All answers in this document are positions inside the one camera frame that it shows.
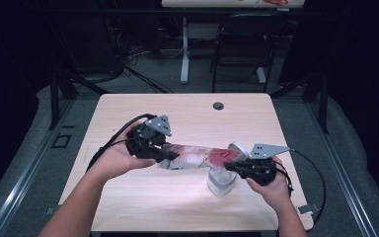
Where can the grey tape piece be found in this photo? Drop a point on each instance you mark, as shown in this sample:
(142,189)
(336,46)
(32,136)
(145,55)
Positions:
(309,209)
(52,210)

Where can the person's left hand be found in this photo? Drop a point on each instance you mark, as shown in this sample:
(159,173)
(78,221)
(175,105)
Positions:
(115,161)

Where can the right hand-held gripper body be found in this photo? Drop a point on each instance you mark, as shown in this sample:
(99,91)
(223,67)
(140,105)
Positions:
(260,171)

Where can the pink refill pouch with spout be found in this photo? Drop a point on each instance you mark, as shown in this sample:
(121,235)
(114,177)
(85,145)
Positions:
(197,156)

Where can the black folding chair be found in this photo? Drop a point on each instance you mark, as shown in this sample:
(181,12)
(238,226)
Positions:
(246,49)

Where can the black metal stand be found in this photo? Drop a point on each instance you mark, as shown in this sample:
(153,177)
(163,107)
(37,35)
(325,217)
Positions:
(54,98)
(323,105)

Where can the light background desk top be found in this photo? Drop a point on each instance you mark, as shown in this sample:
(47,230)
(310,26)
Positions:
(210,3)

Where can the white container with hinged lid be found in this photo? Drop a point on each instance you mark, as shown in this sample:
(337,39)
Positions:
(222,184)

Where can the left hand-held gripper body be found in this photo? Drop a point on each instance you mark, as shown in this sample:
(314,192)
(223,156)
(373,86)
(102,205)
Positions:
(143,144)

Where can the white desk foot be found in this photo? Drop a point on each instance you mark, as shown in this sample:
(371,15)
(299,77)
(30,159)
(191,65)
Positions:
(261,75)

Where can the white desk leg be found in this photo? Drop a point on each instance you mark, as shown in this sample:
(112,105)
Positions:
(185,59)

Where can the person's right hand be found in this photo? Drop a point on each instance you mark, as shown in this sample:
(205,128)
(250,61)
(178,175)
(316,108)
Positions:
(276,194)

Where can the black round table grommet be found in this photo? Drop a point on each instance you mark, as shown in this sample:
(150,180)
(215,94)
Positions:
(218,106)

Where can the aluminium floor rail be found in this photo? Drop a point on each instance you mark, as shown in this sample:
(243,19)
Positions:
(26,171)
(342,171)

